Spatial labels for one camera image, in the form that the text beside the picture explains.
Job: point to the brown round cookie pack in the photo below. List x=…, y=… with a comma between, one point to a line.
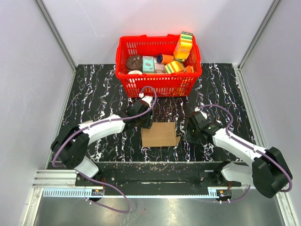
x=134, y=62

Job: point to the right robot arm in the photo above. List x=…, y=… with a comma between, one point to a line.
x=265, y=169

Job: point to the red plastic shopping basket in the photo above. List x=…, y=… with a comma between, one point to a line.
x=166, y=85

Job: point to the orange tube with blue cap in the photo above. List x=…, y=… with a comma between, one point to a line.
x=164, y=59

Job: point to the pink small box in basket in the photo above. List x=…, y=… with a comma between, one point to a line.
x=158, y=67

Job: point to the white round lid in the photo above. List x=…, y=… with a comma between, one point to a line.
x=135, y=72

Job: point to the tall orange yellow carton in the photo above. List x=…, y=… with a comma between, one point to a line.
x=183, y=47

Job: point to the brown cardboard box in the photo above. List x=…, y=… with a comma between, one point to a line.
x=161, y=134

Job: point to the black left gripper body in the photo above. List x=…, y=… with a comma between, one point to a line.
x=145, y=122

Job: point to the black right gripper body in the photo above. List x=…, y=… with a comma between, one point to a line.
x=192, y=134

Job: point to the small orange packet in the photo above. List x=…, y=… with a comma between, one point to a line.
x=188, y=69

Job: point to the teal snack box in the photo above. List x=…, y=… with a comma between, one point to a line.
x=148, y=64

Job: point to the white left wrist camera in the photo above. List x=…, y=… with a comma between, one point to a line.
x=147, y=99

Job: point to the yellow green striped box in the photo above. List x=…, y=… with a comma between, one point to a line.
x=174, y=67

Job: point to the aluminium frame rail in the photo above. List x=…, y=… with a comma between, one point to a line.
x=53, y=29

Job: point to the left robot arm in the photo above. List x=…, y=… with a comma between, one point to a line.
x=70, y=145

